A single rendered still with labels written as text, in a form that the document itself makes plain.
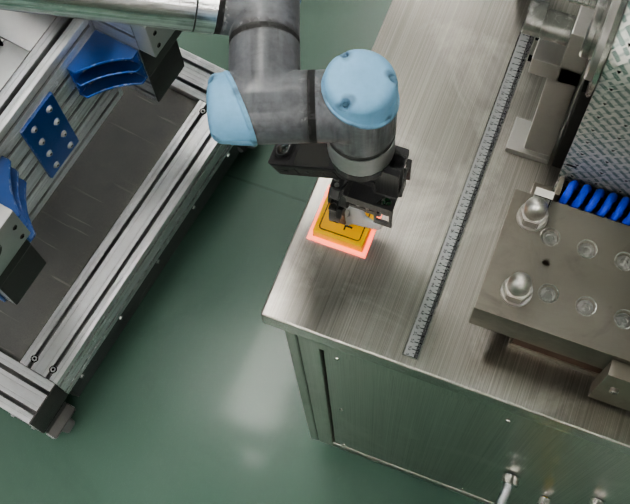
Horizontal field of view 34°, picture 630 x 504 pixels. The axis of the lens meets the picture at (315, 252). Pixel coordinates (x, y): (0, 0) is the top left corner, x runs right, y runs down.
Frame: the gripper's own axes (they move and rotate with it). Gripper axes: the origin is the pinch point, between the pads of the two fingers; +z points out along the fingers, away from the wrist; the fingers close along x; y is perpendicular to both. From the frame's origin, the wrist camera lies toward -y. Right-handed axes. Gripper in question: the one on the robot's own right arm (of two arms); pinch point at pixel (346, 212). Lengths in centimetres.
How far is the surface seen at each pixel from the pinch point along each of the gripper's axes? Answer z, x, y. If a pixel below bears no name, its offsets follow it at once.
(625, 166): -16.2, 9.8, 30.4
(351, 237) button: 1.2, -2.6, 1.6
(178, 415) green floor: 93, -20, -32
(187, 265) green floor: 93, 12, -44
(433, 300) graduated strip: 3.2, -6.4, 14.3
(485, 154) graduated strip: 3.2, 15.7, 14.2
